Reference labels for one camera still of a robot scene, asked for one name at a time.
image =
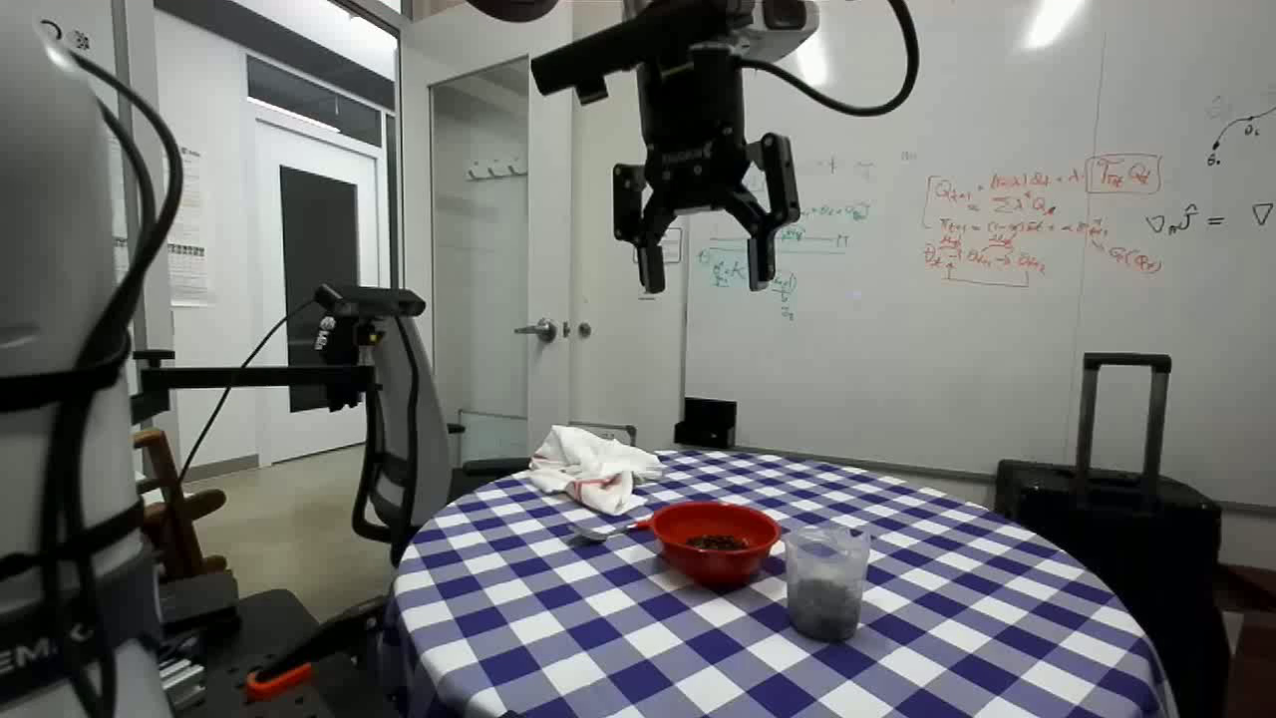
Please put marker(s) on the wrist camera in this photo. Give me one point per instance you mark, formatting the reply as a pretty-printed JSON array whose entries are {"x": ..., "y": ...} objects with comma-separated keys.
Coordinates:
[{"x": 585, "y": 62}]

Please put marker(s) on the blue white checkered tablecloth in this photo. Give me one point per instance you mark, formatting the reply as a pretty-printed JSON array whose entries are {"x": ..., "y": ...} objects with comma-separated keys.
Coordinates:
[{"x": 600, "y": 623}]

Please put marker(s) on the transparent plastic cup bowl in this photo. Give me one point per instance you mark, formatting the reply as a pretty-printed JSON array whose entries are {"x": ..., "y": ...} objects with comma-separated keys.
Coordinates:
[{"x": 825, "y": 599}]

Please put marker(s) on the white cloth with orange stripes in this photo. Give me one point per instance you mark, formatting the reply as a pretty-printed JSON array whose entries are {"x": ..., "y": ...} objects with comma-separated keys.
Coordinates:
[{"x": 585, "y": 463}]

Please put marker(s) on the black wheeled suitcase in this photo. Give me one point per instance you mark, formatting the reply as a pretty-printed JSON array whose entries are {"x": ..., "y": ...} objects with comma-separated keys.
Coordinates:
[{"x": 1116, "y": 532}]

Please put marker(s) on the wall whiteboard with writing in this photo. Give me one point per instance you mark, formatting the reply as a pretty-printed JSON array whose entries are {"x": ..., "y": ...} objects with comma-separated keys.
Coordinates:
[{"x": 929, "y": 361}]

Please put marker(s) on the orange plastic bowl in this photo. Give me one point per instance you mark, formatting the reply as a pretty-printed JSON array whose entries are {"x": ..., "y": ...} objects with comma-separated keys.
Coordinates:
[{"x": 719, "y": 530}]

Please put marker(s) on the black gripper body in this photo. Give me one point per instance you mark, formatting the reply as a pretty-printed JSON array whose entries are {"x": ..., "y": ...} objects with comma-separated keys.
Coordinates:
[{"x": 691, "y": 133}]

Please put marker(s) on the black horizontal mounting bar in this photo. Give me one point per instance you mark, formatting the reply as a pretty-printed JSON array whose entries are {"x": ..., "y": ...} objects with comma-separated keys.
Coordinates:
[{"x": 252, "y": 381}]

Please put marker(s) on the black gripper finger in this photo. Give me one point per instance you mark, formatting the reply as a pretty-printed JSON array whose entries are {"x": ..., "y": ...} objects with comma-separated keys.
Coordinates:
[
  {"x": 779, "y": 185},
  {"x": 651, "y": 254}
]

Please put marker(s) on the brown wooden stand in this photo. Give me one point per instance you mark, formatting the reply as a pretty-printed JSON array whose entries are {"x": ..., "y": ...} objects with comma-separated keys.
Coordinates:
[{"x": 173, "y": 512}]

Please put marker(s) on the grey mesh office chair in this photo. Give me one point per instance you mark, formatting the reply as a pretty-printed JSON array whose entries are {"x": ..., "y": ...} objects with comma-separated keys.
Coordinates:
[{"x": 413, "y": 439}]

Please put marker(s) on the black equipment cart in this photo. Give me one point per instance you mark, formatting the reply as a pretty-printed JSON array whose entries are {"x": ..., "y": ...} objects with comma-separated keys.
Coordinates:
[{"x": 239, "y": 639}]

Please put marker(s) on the black camera on mount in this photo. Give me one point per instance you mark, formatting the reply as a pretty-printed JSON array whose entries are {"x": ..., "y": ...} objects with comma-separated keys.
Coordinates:
[{"x": 365, "y": 305}]

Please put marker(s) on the small black box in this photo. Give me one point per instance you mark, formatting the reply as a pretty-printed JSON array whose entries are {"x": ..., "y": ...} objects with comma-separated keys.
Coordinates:
[{"x": 705, "y": 426}]

